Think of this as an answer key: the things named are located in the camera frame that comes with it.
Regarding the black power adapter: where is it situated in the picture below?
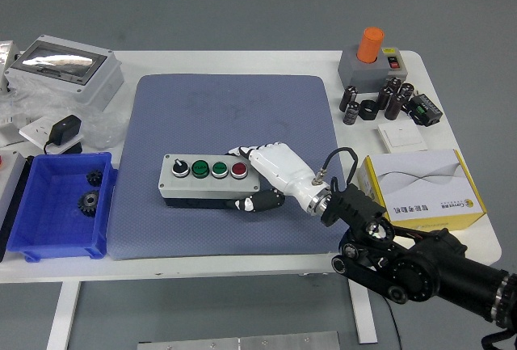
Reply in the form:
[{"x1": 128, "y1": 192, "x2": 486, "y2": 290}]
[{"x1": 42, "y1": 114, "x2": 84, "y2": 155}]

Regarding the grey metal plate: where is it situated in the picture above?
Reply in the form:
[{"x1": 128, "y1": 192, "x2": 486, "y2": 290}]
[{"x1": 137, "y1": 330, "x2": 340, "y2": 350}]

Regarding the white yellow cardboard box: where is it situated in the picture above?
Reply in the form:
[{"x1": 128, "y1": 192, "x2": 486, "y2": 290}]
[{"x1": 357, "y1": 148, "x2": 488, "y2": 232}]

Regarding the black ring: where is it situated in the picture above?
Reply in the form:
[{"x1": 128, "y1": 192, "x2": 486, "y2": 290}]
[{"x1": 359, "y1": 99, "x2": 377, "y2": 120}]

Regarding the black cable under table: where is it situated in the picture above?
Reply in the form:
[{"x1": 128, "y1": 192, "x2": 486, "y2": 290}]
[{"x1": 381, "y1": 297, "x2": 405, "y2": 350}]

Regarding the clear plastic bag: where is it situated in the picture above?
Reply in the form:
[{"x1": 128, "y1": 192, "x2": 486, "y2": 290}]
[{"x1": 0, "y1": 78, "x2": 126, "y2": 149}]

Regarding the white wall socket plate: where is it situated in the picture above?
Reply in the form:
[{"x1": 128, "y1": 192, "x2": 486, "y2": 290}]
[{"x1": 18, "y1": 117, "x2": 84, "y2": 151}]

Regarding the white table leg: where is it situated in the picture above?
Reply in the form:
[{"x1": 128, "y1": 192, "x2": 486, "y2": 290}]
[
  {"x1": 46, "y1": 280, "x2": 82, "y2": 350},
  {"x1": 347, "y1": 275, "x2": 379, "y2": 345}
]

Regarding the blue plastic bin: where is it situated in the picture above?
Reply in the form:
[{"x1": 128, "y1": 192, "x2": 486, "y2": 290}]
[{"x1": 6, "y1": 151, "x2": 119, "y2": 263}]

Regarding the orange cylinder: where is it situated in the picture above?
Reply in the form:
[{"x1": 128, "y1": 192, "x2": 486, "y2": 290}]
[{"x1": 355, "y1": 26, "x2": 385, "y2": 65}]

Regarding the grey red-black switch box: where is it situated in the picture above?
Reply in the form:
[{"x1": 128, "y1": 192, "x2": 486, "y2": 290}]
[{"x1": 381, "y1": 47, "x2": 410, "y2": 84}]

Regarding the grey block holder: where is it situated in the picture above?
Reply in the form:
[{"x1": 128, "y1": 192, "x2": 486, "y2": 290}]
[{"x1": 337, "y1": 44, "x2": 391, "y2": 95}]

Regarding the grey four-button control box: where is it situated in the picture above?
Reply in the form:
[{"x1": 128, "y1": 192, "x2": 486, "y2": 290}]
[{"x1": 158, "y1": 153, "x2": 262, "y2": 209}]

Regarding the black module with green terminal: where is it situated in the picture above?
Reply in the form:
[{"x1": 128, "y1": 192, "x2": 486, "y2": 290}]
[{"x1": 407, "y1": 93, "x2": 443, "y2": 127}]

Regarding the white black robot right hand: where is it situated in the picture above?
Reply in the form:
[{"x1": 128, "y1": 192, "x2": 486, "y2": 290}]
[{"x1": 225, "y1": 142, "x2": 325, "y2": 213}]

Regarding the grey-blue table mat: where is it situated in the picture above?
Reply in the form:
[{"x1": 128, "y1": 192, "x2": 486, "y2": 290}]
[{"x1": 107, "y1": 74, "x2": 353, "y2": 261}]

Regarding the white wall switch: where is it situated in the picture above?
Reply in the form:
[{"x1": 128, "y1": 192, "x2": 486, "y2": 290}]
[{"x1": 377, "y1": 122, "x2": 428, "y2": 154}]

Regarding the large black gear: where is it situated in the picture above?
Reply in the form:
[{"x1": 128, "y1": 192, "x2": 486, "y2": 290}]
[{"x1": 76, "y1": 189, "x2": 101, "y2": 218}]

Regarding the grey enclosure with clear lid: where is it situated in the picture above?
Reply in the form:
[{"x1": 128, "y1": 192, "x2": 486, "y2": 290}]
[{"x1": 3, "y1": 34, "x2": 125, "y2": 112}]

